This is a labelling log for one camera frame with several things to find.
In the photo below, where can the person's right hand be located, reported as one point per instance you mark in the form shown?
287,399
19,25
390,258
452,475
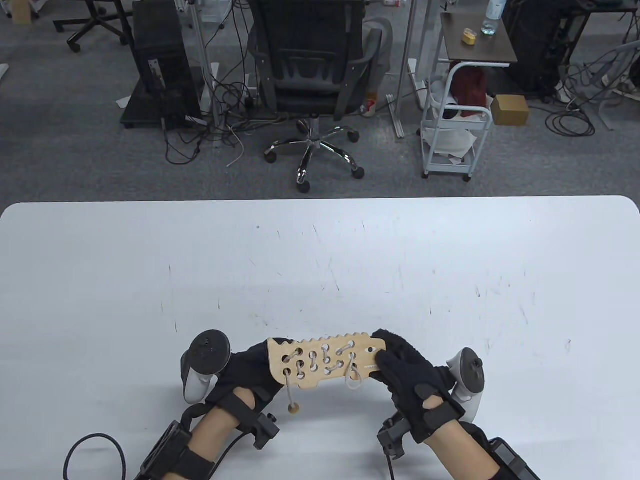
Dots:
415,375

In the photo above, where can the person's left hand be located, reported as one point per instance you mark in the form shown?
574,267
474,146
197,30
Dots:
245,375

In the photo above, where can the wooden crocodile lacing toy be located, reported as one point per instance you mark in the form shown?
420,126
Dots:
380,345

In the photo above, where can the person's left forearm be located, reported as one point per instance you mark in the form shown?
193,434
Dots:
210,440

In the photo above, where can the person's right forearm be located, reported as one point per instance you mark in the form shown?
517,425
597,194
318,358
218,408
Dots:
460,450

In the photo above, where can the black grey left hand controller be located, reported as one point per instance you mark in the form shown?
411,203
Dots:
207,352

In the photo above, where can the black grey hand controller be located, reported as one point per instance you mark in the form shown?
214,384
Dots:
207,352
467,375

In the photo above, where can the black grey right hand controller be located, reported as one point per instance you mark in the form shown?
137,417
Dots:
467,375

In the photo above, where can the black left glove sensor module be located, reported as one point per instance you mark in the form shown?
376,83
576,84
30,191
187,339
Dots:
265,430

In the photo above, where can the black glove sensor module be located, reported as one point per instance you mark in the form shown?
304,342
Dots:
265,430
392,435

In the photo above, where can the black right glove sensor module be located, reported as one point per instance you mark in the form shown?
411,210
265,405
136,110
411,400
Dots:
392,435

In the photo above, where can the white cloth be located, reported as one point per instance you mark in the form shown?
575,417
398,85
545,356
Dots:
450,140

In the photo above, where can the white rolling cart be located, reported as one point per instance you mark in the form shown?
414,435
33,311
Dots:
481,145

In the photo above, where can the brown cardboard box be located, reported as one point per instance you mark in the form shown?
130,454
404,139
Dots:
510,111

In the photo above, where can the dark red bag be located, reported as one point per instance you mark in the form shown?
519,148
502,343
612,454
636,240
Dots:
470,87

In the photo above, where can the white paper sheet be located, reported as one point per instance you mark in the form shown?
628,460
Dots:
123,101

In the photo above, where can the grey desk leg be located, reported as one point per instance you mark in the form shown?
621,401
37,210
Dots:
605,112

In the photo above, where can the dark brown side table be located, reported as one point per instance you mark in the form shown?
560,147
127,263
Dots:
482,50

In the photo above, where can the black mesh office chair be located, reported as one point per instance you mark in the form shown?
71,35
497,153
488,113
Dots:
315,45

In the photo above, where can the black computer tower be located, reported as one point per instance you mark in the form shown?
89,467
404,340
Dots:
160,45

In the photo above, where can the small yellow case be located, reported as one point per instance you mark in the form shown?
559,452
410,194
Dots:
468,37

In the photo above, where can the black equipment cabinet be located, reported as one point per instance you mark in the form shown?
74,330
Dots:
535,45

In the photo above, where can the clear plastic box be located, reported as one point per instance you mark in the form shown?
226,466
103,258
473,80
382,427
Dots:
215,10

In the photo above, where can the clear water bottle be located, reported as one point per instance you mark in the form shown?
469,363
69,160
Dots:
492,15

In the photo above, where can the white floor object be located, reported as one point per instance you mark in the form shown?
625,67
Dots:
3,72

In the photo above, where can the black swivel chair base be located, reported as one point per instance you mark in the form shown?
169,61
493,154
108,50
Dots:
95,15

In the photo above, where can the small cardboard box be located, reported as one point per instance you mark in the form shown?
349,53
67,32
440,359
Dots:
20,11

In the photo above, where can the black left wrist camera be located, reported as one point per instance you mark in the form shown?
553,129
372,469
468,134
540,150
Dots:
165,450

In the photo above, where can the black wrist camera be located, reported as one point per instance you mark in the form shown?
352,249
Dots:
515,462
165,450

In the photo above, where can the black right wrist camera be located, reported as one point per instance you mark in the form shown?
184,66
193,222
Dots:
515,462

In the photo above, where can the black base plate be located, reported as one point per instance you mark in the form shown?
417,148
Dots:
137,112

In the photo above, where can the aluminium frame post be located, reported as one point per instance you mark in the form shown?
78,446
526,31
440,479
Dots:
406,50
200,50

